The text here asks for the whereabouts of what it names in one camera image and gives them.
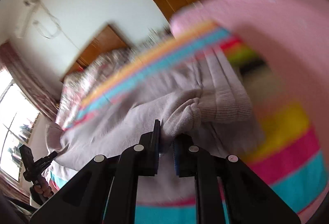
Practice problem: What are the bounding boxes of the mauve knit pants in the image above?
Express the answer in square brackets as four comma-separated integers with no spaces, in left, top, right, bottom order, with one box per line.
[46,51,264,205]

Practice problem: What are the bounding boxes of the left hand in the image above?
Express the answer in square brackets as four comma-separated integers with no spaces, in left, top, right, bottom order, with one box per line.
[34,176,53,198]

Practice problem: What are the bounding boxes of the window with metal bars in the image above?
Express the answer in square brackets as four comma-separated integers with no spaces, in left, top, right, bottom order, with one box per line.
[0,68,40,182]

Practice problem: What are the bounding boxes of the rainbow striped bed sheet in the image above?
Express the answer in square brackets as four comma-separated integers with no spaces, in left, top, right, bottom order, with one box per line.
[46,25,328,223]

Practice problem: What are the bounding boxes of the pink floral quilt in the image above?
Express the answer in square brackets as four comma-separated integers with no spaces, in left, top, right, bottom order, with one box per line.
[55,48,134,129]

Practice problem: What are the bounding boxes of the floral pink curtain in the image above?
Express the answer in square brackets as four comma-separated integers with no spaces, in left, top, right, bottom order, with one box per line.
[1,41,58,122]

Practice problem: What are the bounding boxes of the left wooden headboard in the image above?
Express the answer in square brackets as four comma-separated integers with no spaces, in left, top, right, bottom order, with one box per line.
[60,24,129,83]

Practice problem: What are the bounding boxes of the white air conditioner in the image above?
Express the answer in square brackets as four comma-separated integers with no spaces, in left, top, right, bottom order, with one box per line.
[15,0,40,38]

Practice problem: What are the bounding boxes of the nightstand with floral cloth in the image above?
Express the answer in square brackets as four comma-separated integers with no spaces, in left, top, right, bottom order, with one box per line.
[135,26,172,50]

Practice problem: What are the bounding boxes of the air conditioner power cable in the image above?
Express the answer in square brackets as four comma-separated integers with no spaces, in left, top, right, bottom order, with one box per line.
[32,0,85,52]

